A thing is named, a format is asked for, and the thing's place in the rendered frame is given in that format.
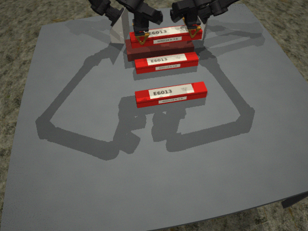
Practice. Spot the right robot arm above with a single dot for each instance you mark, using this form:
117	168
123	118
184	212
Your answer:
137	7

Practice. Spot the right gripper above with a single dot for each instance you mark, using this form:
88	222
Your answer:
138	30

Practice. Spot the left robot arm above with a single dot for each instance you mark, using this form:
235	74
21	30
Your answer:
215	8

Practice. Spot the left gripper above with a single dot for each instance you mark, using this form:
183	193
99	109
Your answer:
195	21

